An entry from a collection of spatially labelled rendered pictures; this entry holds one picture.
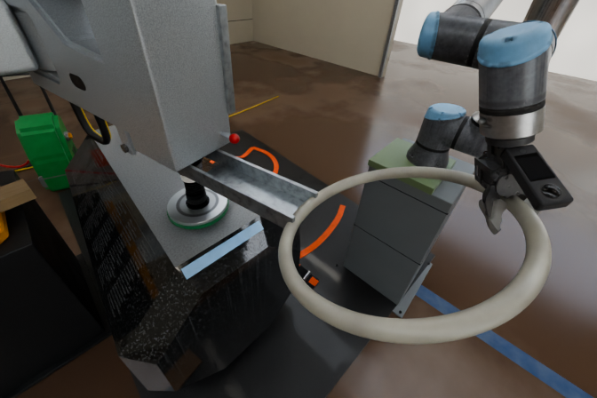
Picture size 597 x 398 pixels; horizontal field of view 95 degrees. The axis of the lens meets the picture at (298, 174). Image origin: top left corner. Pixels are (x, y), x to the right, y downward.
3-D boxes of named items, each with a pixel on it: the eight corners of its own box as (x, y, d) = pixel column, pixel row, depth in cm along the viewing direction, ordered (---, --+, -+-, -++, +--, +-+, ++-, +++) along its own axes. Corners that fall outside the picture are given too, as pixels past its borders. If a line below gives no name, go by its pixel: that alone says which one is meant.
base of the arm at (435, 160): (414, 145, 145) (419, 128, 139) (451, 159, 136) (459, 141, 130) (400, 160, 133) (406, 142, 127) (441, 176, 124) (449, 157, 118)
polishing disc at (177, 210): (226, 223, 96) (226, 220, 95) (161, 228, 92) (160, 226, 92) (228, 184, 112) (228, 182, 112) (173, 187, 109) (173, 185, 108)
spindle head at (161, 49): (107, 141, 92) (38, -23, 65) (165, 118, 107) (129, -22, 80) (178, 182, 77) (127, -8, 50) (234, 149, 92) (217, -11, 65)
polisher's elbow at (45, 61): (39, 75, 96) (6, 10, 84) (30, 61, 106) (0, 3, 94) (100, 66, 107) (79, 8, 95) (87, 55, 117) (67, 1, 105)
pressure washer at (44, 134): (47, 172, 246) (-15, 75, 194) (92, 163, 261) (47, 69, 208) (40, 195, 222) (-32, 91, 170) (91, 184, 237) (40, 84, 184)
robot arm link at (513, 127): (561, 105, 42) (492, 122, 44) (557, 135, 44) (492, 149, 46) (521, 95, 50) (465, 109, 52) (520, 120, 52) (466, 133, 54)
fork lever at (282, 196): (120, 152, 94) (115, 139, 91) (169, 131, 107) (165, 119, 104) (283, 242, 65) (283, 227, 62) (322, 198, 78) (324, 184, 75)
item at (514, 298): (234, 287, 55) (227, 276, 54) (340, 171, 89) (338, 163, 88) (572, 435, 26) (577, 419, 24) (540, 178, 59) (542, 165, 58)
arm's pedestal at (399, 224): (369, 226, 216) (399, 131, 164) (432, 265, 191) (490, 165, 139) (331, 266, 185) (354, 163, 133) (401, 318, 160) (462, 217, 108)
